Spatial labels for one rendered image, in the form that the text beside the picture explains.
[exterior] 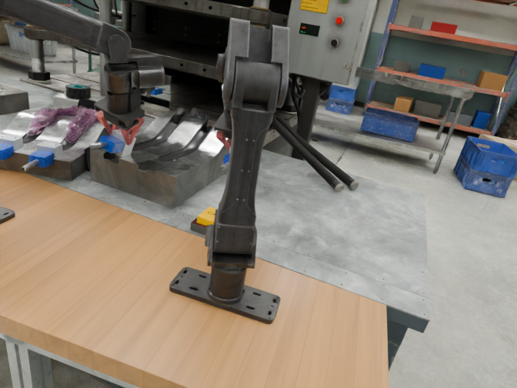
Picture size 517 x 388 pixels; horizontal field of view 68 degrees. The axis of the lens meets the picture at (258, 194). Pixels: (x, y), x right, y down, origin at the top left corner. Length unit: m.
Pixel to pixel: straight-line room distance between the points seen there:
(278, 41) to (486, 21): 6.99
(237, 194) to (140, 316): 0.26
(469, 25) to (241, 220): 7.03
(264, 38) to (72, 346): 0.55
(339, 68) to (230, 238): 1.12
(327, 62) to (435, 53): 5.89
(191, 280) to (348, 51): 1.16
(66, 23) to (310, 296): 0.71
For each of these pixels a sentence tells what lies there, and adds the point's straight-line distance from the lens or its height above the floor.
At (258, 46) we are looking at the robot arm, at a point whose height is 1.23.
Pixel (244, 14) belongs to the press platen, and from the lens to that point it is 1.63.
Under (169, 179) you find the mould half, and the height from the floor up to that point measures 0.88.
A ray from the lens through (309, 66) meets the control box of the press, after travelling 1.67.
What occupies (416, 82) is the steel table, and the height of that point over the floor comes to 0.90.
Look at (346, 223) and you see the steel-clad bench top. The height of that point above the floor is 0.80.
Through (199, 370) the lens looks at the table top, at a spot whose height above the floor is 0.80.
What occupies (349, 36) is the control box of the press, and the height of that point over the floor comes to 1.25.
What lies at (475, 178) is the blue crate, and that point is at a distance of 4.45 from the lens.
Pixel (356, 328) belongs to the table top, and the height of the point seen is 0.80.
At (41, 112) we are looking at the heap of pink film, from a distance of 1.34.
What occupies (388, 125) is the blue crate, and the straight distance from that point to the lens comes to 4.62.
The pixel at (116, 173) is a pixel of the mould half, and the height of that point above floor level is 0.85.
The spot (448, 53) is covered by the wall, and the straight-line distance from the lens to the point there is 7.50.
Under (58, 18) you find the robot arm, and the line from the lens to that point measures 0.89.
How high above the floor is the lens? 1.28
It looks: 25 degrees down
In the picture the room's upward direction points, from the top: 10 degrees clockwise
